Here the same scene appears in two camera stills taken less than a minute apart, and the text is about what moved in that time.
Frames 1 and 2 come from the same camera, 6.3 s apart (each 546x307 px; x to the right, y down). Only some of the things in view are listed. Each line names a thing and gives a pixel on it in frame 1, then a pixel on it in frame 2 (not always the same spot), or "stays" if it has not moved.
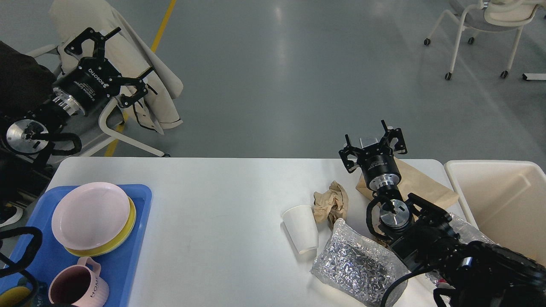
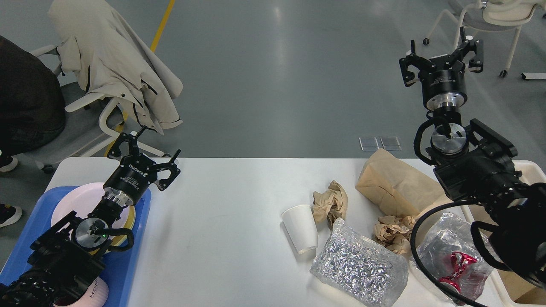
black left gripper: (94, 81) → (128, 183)
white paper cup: (299, 222) stays
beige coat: (127, 50) stays
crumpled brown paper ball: (331, 204) stays
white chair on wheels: (493, 16) stays
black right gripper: (379, 167) → (443, 87)
